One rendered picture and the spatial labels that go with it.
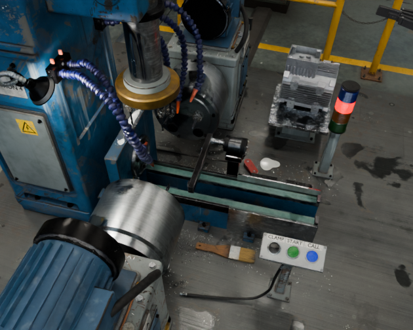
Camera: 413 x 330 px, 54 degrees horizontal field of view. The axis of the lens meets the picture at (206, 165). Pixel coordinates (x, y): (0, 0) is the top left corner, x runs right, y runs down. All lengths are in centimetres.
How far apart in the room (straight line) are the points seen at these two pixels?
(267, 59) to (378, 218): 238
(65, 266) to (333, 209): 106
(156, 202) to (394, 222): 90
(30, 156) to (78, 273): 61
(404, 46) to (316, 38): 80
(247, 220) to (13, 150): 76
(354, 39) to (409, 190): 266
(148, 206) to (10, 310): 45
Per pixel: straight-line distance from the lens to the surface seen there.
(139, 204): 108
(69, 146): 122
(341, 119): 148
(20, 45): 105
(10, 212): 165
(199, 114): 145
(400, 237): 160
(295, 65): 166
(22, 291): 79
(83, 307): 79
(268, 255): 113
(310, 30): 426
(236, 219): 139
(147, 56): 108
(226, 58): 158
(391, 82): 378
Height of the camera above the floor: 202
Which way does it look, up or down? 48 degrees down
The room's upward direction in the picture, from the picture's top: 1 degrees clockwise
